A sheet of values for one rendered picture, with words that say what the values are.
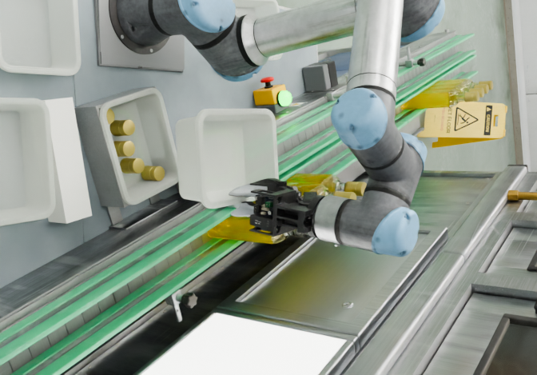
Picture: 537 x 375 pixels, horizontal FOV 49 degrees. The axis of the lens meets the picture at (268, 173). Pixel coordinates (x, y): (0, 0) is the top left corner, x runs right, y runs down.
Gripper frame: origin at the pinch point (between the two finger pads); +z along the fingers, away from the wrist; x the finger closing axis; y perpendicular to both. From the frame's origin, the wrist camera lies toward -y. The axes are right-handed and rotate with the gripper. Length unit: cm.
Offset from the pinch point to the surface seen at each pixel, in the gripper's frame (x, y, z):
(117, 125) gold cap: -10.6, 1.2, 32.7
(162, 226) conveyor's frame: 10.2, -1.7, 21.8
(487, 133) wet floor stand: 19, -364, 59
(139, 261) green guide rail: 14.0, 9.4, 16.6
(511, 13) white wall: -90, -604, 115
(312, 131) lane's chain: -6, -63, 24
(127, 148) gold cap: -6.0, 0.6, 30.2
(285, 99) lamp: -15, -54, 27
